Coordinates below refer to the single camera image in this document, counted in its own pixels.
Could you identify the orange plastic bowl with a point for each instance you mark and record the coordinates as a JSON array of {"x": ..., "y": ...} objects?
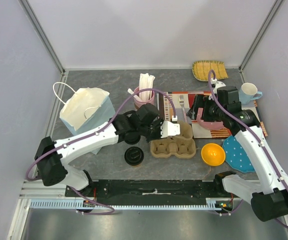
[{"x": 213, "y": 154}]

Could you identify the yellow woven bamboo tray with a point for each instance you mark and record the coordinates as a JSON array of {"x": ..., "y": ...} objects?
[{"x": 201, "y": 68}]

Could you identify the pink handled fork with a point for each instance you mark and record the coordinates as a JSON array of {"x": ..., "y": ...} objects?
[{"x": 181, "y": 102}]

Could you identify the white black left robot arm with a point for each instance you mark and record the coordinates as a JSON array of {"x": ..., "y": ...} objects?
[{"x": 54, "y": 167}]

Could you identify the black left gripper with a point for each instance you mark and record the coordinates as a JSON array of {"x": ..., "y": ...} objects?
[{"x": 159, "y": 123}]

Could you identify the slotted grey cable duct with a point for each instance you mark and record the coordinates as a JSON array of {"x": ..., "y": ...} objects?
[{"x": 79, "y": 204}]

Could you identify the pink polka dot plate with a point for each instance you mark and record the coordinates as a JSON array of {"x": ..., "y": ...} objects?
[{"x": 215, "y": 126}]

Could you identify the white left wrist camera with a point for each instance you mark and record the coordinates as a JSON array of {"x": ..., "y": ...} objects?
[{"x": 170, "y": 128}]

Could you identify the brown cardboard cup carrier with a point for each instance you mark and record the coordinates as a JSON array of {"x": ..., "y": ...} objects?
[
  {"x": 167, "y": 147},
  {"x": 186, "y": 132}
]

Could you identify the light blue paper bag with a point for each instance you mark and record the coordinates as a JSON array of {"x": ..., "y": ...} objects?
[{"x": 87, "y": 109}]

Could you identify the light blue mug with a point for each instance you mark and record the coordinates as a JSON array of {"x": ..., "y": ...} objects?
[{"x": 248, "y": 92}]

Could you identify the blue polka dot plate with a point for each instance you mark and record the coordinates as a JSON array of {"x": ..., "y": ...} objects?
[{"x": 236, "y": 156}]

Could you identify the white wrapped straws bundle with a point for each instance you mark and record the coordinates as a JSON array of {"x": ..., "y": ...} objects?
[{"x": 146, "y": 81}]

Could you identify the black cup lid stack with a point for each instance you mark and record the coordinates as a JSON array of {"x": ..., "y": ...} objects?
[{"x": 132, "y": 138}]

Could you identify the colourful patchwork placemat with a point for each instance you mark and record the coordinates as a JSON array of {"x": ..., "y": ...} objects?
[{"x": 199, "y": 132}]

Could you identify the pink tin straw holder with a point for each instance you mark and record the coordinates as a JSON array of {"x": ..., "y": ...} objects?
[{"x": 139, "y": 103}]

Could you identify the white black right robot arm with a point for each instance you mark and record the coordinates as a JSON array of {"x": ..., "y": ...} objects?
[{"x": 268, "y": 198}]

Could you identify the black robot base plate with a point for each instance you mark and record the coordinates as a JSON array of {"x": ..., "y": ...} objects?
[{"x": 113, "y": 191}]

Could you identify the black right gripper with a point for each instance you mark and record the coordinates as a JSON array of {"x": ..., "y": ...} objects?
[{"x": 199, "y": 110}]

